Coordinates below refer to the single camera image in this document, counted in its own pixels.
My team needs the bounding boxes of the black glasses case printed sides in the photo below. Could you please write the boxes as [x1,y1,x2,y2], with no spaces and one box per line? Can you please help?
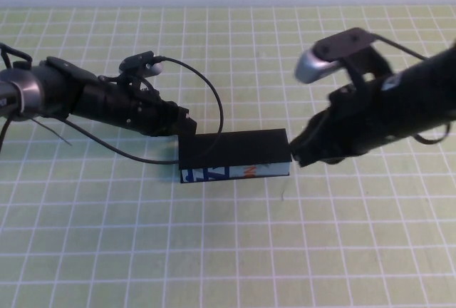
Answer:
[177,128,293,184]

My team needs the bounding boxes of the green white-grid tablecloth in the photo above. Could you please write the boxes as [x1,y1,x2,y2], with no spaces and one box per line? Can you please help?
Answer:
[0,5,456,308]

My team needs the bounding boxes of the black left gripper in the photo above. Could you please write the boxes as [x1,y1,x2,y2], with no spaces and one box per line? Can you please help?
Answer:
[71,78,198,137]

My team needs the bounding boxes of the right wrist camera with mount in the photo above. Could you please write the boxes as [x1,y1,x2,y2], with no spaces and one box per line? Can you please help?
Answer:
[294,27,395,85]

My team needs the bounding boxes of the black zip tie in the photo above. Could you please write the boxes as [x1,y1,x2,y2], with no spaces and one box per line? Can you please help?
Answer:
[32,116,73,146]

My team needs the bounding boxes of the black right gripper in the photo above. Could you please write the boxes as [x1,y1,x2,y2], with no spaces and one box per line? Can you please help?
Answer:
[289,79,393,168]

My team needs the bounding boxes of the black right camera cable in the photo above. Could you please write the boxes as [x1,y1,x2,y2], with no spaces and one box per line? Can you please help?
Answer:
[372,33,450,144]

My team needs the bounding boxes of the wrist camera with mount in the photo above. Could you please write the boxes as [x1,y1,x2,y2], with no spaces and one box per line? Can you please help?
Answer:
[294,27,395,85]
[118,50,166,76]

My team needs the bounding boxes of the black camera cable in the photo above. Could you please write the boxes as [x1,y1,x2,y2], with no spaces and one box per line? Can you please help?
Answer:
[66,56,224,165]
[372,33,450,144]

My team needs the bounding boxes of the black left camera cable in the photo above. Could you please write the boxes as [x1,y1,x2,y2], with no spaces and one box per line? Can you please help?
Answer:
[66,56,224,165]

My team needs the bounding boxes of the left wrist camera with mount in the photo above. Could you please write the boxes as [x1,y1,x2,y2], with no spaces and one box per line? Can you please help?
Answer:
[118,50,166,76]

